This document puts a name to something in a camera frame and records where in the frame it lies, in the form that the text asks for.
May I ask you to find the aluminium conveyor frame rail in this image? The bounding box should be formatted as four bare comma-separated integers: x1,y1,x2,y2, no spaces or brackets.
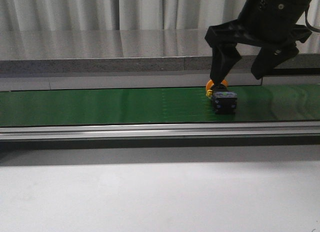
0,121,320,141

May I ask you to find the green conveyor belt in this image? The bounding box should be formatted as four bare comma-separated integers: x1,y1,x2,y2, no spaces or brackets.
0,84,320,127

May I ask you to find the white curtain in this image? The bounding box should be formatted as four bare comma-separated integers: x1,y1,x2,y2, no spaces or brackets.
0,0,246,32

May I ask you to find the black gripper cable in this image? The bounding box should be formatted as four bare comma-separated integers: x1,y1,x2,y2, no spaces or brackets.
303,4,320,33

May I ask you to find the grey stone counter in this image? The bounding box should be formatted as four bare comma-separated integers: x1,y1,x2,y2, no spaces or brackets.
0,26,320,92

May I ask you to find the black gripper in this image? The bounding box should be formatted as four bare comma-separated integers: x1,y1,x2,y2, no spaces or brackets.
205,0,312,85

